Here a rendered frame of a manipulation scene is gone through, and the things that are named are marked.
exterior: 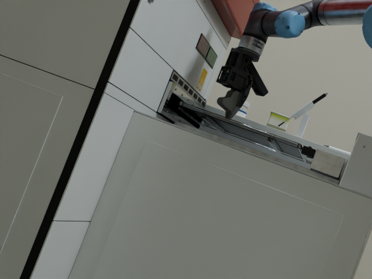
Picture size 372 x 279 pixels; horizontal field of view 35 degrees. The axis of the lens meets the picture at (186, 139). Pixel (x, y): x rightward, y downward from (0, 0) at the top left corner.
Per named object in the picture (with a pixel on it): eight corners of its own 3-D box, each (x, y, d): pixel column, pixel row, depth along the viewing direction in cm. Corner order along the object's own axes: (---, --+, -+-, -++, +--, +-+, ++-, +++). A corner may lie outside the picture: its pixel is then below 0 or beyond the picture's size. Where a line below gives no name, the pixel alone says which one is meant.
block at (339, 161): (313, 158, 160) (316, 148, 160) (313, 159, 163) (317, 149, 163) (341, 168, 158) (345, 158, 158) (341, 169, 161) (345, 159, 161)
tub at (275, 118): (264, 127, 210) (271, 109, 210) (264, 129, 217) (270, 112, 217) (284, 135, 209) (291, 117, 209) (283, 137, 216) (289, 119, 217)
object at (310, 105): (284, 132, 201) (298, 96, 202) (285, 134, 205) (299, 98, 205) (301, 138, 199) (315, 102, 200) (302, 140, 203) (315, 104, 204)
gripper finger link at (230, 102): (213, 115, 175) (225, 86, 175) (230, 122, 177) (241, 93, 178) (218, 115, 172) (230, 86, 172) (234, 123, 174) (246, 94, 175)
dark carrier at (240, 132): (182, 105, 170) (183, 103, 170) (207, 124, 203) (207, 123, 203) (296, 146, 160) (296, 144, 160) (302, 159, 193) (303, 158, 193)
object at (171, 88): (155, 111, 165) (168, 79, 165) (192, 134, 207) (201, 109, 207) (161, 113, 164) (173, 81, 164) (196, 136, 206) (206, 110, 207)
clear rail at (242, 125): (176, 104, 168) (179, 100, 168) (178, 106, 170) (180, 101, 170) (300, 149, 158) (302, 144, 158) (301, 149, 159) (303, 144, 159)
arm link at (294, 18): (313, 4, 167) (286, 4, 176) (284, 14, 162) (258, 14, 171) (316, 31, 170) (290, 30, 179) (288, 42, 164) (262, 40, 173)
